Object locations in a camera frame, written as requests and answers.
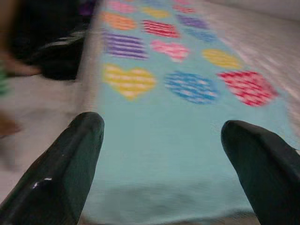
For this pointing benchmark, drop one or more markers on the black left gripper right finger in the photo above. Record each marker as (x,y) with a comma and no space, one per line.
(264,168)

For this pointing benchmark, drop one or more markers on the teal blanket with coloured hearts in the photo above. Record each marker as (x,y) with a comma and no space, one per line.
(164,140)

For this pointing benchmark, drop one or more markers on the black bag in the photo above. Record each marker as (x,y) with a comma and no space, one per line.
(51,47)

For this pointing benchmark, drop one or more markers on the person in dark clothes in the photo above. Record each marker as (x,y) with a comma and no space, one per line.
(18,69)

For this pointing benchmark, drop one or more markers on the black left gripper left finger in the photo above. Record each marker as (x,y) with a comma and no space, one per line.
(54,168)

